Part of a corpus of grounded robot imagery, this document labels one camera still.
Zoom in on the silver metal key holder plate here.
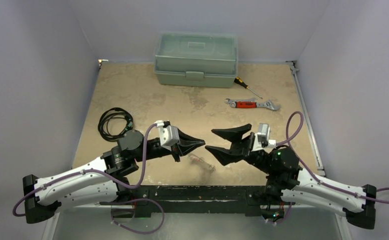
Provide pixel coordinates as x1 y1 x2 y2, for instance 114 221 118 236
188 153 216 172

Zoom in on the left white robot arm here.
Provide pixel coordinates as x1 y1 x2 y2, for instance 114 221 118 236
22 124 205 224

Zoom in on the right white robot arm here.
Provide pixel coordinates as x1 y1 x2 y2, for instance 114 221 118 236
205 123 377 230

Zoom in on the silver open-end wrench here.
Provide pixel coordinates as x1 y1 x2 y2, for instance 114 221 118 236
224 97 257 108

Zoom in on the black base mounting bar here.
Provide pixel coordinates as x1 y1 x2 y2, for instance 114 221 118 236
100 185 289 222

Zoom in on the black yellow screwdriver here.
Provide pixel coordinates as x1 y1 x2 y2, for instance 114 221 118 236
234 76 263 99

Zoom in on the green plastic toolbox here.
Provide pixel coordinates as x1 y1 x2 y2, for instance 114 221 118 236
154 32 239 88

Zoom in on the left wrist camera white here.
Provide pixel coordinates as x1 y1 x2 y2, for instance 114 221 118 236
154 120 180 151

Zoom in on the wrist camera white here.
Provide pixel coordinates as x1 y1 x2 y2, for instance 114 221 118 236
154 120 180 151
251 123 277 152

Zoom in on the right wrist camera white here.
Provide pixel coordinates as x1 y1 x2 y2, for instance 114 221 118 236
251 123 277 152

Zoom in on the red handled adjustable wrench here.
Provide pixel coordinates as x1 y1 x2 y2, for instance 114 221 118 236
229 100 281 111

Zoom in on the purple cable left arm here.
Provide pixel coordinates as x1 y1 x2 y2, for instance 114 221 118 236
12 123 159 218

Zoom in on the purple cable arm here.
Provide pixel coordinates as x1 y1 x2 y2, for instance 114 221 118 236
275 111 389 205
12 123 159 218

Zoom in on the coiled black cable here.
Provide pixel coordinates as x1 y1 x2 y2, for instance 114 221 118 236
97 107 134 143

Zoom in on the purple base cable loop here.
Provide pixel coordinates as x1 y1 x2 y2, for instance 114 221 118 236
110 198 165 235

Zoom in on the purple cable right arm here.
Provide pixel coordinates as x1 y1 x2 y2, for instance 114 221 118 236
275 111 389 205

